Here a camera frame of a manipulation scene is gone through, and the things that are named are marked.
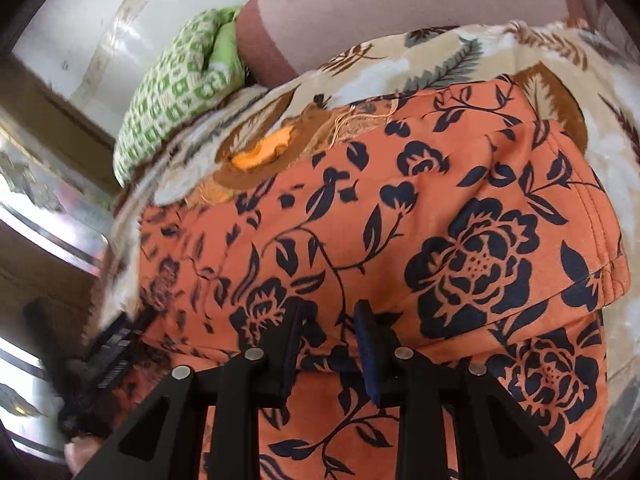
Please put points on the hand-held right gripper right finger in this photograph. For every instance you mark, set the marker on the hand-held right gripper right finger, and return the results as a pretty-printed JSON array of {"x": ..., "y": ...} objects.
[{"x": 369, "y": 360}]

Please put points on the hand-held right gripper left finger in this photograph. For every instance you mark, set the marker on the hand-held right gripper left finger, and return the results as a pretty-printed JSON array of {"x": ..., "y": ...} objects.
[{"x": 293, "y": 355}]

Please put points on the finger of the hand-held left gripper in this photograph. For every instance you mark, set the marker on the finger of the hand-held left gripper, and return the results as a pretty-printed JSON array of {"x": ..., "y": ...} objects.
[{"x": 117, "y": 350}]

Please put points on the orange floral garment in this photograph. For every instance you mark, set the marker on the orange floral garment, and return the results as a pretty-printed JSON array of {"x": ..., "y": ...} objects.
[{"x": 425, "y": 220}]

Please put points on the person's left hand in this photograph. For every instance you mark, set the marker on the person's left hand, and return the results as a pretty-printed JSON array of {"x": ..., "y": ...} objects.
[{"x": 82, "y": 455}]

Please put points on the green patterned cloth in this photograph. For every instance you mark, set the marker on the green patterned cloth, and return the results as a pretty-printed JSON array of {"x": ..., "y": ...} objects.
[{"x": 170, "y": 90}]

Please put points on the beige leaf printed blanket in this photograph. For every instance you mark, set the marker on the beige leaf printed blanket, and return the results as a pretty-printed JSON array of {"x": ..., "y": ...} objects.
[{"x": 380, "y": 65}]

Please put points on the wooden frame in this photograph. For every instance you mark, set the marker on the wooden frame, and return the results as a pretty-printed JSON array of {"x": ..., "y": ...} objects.
[{"x": 55, "y": 110}]

